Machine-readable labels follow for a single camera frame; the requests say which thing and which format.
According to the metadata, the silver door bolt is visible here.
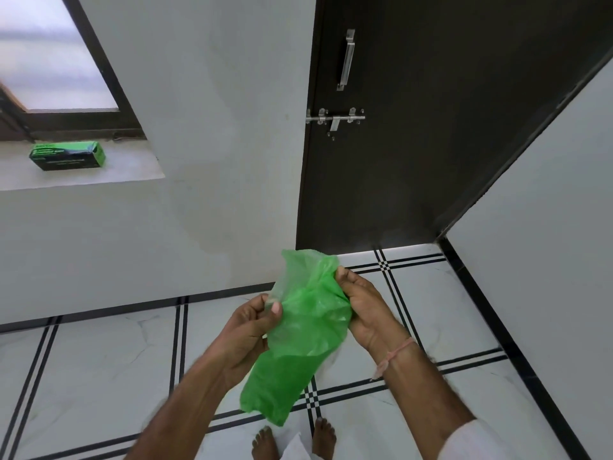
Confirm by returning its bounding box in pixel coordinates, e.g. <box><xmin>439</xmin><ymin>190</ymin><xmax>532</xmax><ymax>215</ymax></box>
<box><xmin>305</xmin><ymin>107</ymin><xmax>367</xmax><ymax>139</ymax></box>

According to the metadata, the person's right forearm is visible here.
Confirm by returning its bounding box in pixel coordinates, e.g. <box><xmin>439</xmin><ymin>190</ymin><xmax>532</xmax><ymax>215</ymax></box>
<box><xmin>381</xmin><ymin>342</ymin><xmax>478</xmax><ymax>460</ymax></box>

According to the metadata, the person's left hand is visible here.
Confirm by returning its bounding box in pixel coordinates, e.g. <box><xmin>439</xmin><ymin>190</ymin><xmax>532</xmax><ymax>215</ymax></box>
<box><xmin>206</xmin><ymin>294</ymin><xmax>284</xmax><ymax>388</ymax></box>

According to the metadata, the person's left forearm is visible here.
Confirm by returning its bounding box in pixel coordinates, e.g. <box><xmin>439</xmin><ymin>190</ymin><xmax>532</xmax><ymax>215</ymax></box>
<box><xmin>124</xmin><ymin>364</ymin><xmax>245</xmax><ymax>460</ymax></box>

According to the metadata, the person's right foot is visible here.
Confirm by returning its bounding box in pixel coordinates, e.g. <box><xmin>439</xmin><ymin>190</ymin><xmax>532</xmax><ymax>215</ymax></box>
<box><xmin>312</xmin><ymin>417</ymin><xmax>337</xmax><ymax>460</ymax></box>

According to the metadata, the green garbage bag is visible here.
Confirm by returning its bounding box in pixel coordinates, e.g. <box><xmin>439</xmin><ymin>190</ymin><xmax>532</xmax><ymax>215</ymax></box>
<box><xmin>239</xmin><ymin>249</ymin><xmax>355</xmax><ymax>427</ymax></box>

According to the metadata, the green black garbage bag box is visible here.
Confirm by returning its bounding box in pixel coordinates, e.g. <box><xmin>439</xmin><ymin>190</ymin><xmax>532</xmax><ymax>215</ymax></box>
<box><xmin>28</xmin><ymin>141</ymin><xmax>106</xmax><ymax>172</ymax></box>

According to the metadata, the pale thread wristband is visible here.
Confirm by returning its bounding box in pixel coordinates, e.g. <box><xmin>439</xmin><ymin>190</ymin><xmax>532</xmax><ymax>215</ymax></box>
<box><xmin>370</xmin><ymin>336</ymin><xmax>419</xmax><ymax>381</ymax></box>

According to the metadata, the frosted glass window pane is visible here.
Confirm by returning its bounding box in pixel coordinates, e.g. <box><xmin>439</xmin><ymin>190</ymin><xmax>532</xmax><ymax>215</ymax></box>
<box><xmin>0</xmin><ymin>0</ymin><xmax>119</xmax><ymax>112</ymax></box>

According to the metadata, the person's right hand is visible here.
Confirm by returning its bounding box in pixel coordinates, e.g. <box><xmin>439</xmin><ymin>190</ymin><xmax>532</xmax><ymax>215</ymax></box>
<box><xmin>333</xmin><ymin>266</ymin><xmax>418</xmax><ymax>365</ymax></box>

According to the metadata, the white stone window sill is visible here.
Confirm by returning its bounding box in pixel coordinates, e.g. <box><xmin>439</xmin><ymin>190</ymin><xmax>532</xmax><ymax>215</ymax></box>
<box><xmin>0</xmin><ymin>138</ymin><xmax>166</xmax><ymax>192</ymax></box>

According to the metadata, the silver door handle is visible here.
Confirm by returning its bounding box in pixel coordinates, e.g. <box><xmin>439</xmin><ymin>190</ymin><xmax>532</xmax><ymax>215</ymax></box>
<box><xmin>336</xmin><ymin>28</ymin><xmax>356</xmax><ymax>93</ymax></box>

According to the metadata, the dark wooden window frame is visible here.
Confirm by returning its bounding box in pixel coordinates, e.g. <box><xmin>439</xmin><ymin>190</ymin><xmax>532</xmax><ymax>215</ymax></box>
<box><xmin>0</xmin><ymin>0</ymin><xmax>146</xmax><ymax>142</ymax></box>

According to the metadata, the person's foot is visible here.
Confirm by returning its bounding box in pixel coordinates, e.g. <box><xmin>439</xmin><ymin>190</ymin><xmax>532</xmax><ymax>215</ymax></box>
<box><xmin>312</xmin><ymin>417</ymin><xmax>337</xmax><ymax>460</ymax></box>
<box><xmin>251</xmin><ymin>425</ymin><xmax>278</xmax><ymax>460</ymax></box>

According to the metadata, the person's left foot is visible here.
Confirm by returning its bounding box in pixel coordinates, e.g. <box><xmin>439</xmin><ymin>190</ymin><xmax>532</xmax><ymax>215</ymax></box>
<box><xmin>251</xmin><ymin>425</ymin><xmax>278</xmax><ymax>460</ymax></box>

